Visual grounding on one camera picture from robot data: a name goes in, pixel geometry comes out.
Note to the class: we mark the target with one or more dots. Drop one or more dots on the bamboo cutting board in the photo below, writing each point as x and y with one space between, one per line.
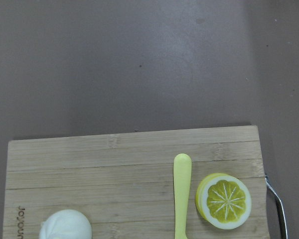
123 183

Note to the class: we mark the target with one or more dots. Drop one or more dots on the yellow plastic knife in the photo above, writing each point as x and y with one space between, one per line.
182 167

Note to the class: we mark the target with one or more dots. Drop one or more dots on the thick lemon half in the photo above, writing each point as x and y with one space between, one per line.
223 200

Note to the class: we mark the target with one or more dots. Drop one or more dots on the white steamed bun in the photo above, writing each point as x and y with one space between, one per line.
66 224

